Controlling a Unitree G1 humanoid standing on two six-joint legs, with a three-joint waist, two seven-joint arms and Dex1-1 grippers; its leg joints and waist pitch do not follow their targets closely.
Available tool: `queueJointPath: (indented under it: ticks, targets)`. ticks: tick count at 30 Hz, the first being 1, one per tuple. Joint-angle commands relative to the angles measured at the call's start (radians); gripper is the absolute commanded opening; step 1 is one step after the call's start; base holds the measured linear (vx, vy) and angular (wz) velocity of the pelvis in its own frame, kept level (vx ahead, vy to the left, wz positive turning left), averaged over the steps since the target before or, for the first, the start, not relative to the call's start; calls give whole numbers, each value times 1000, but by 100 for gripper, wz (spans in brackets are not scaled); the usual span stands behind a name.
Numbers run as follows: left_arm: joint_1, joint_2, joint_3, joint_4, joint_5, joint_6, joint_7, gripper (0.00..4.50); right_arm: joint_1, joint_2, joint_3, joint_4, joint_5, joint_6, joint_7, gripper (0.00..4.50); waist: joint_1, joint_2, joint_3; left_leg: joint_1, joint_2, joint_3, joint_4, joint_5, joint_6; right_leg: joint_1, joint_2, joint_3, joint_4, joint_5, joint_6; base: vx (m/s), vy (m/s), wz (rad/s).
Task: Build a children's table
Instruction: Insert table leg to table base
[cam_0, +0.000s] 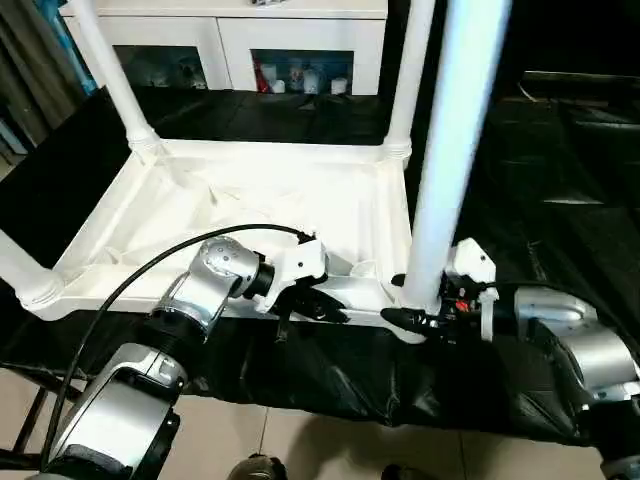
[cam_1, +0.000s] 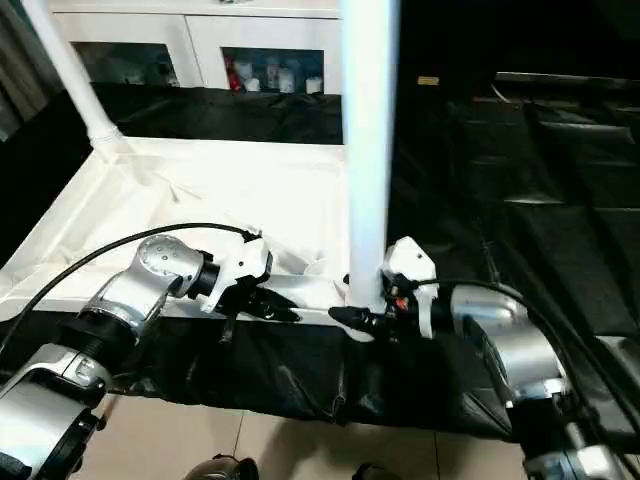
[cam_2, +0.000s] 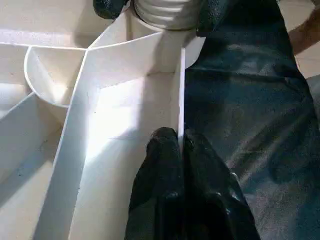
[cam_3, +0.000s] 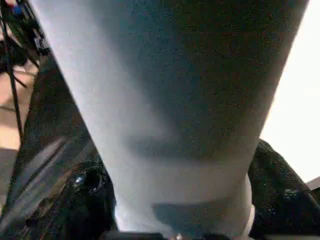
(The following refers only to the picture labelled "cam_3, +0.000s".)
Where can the black mat cover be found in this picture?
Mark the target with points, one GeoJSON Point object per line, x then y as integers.
{"type": "Point", "coordinates": [50, 125]}

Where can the white plastic table leg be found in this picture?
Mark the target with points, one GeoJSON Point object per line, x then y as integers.
{"type": "Point", "coordinates": [175, 100]}

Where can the grey floor rug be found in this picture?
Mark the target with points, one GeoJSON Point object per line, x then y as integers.
{"type": "Point", "coordinates": [6, 170]}

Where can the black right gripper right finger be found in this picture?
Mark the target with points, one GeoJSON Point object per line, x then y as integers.
{"type": "Point", "coordinates": [280, 200]}

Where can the white plastic table top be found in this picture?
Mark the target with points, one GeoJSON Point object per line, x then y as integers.
{"type": "Point", "coordinates": [295, 100]}

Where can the black folding stand frame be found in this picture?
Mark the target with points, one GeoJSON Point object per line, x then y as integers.
{"type": "Point", "coordinates": [17, 62]}

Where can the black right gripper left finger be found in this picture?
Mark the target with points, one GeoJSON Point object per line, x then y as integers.
{"type": "Point", "coordinates": [82, 205]}

